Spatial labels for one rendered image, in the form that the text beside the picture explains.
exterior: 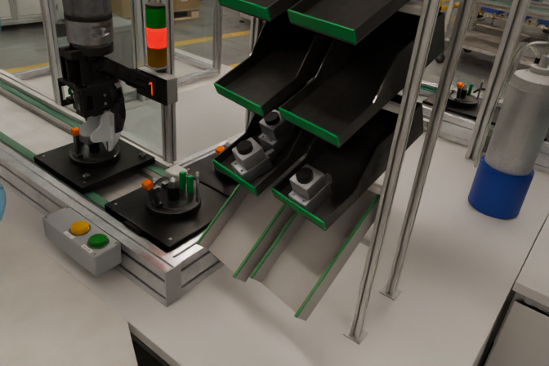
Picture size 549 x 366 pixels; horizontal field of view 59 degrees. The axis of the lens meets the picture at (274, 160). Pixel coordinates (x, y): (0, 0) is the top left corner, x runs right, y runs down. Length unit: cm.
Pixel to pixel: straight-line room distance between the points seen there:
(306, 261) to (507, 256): 69
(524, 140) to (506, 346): 57
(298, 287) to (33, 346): 54
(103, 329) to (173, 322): 14
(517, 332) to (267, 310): 70
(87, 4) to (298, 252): 59
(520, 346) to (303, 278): 75
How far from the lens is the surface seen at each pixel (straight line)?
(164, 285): 111
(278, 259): 101
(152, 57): 131
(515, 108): 152
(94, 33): 86
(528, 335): 151
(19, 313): 121
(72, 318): 116
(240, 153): 89
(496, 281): 140
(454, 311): 126
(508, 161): 157
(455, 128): 206
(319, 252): 97
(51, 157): 152
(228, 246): 106
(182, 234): 116
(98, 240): 117
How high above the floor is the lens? 168
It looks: 29 degrees down
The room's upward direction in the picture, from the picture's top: 5 degrees clockwise
